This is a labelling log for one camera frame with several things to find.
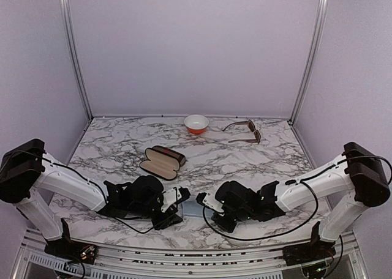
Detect light blue cleaning cloth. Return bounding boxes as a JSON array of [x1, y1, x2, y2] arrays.
[[180, 199, 214, 218]]

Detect black woven glasses case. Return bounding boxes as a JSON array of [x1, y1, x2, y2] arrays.
[[139, 147, 181, 180]]

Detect brown striped glasses case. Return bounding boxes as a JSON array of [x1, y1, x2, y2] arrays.
[[152, 145, 186, 166]]

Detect brown translucent sunglasses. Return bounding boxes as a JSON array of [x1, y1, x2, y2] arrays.
[[222, 119, 262, 144]]

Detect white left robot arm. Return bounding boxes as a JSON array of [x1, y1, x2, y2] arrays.
[[1, 139, 190, 258]]

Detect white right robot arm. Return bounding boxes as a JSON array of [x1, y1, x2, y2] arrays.
[[202, 142, 391, 259]]

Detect white bowl orange outside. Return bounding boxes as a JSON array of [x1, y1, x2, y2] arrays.
[[184, 114, 209, 135]]

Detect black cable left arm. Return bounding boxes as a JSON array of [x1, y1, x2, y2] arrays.
[[6, 150, 181, 234]]

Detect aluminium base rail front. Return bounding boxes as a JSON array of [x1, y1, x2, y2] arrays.
[[11, 229, 368, 278]]

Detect aluminium frame rail back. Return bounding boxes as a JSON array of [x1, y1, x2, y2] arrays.
[[91, 113, 292, 119]]

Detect aluminium frame post left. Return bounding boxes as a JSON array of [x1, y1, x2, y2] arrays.
[[60, 0, 94, 122]]

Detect aluminium frame post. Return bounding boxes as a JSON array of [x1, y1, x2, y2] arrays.
[[288, 0, 329, 126], [60, 0, 94, 122]]

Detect aluminium frame post right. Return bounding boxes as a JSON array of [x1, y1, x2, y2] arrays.
[[288, 0, 329, 126]]

